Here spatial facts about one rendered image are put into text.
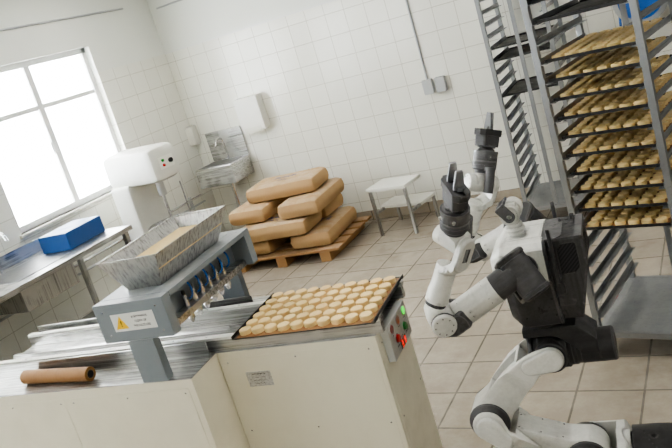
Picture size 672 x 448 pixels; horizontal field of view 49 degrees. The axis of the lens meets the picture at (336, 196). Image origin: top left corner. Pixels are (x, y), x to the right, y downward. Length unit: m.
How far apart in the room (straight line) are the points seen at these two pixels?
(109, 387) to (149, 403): 0.19
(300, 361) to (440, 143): 4.17
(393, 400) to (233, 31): 5.22
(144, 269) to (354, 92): 4.35
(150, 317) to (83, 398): 0.56
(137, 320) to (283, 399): 0.64
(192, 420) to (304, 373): 0.47
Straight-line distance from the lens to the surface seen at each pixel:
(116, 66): 7.45
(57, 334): 3.95
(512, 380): 2.69
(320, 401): 2.96
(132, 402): 3.14
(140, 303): 2.87
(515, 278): 2.29
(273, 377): 2.99
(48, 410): 3.45
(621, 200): 3.66
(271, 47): 7.28
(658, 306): 4.08
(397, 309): 2.89
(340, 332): 2.78
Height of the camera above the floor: 1.95
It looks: 13 degrees down
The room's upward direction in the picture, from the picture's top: 17 degrees counter-clockwise
